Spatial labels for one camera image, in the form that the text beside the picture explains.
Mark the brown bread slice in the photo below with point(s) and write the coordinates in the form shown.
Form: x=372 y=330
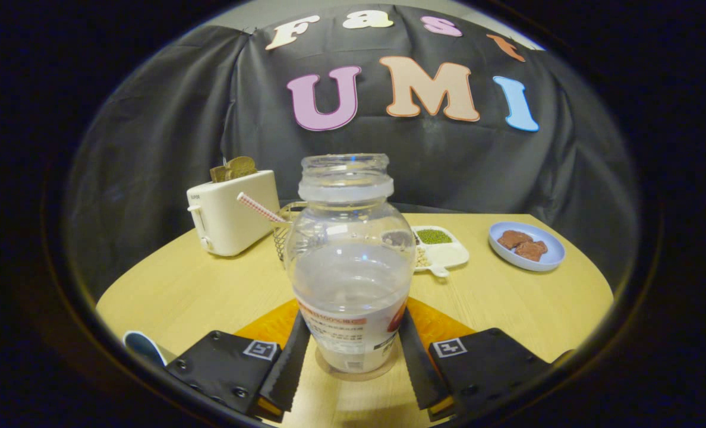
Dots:
x=237 y=167

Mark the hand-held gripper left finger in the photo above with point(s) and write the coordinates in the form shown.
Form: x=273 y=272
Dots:
x=290 y=368

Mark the white divided bean dish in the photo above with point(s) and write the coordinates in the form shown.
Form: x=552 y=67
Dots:
x=445 y=252

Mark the brown food piece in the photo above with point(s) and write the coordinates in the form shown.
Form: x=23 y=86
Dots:
x=513 y=239
x=534 y=251

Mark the red striped straw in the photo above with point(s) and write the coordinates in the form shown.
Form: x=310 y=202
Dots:
x=258 y=207

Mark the pale green cup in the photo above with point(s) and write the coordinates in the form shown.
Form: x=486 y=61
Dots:
x=142 y=348

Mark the white toaster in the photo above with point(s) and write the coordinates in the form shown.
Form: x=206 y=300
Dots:
x=234 y=220

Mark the wooden table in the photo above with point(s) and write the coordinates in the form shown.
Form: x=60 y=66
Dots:
x=507 y=309

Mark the small blue plate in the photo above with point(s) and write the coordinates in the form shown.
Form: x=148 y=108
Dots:
x=531 y=264

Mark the clear plastic juice bottle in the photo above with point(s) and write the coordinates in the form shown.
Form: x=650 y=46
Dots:
x=350 y=279

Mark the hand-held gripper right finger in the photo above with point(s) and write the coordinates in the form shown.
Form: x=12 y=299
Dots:
x=418 y=368

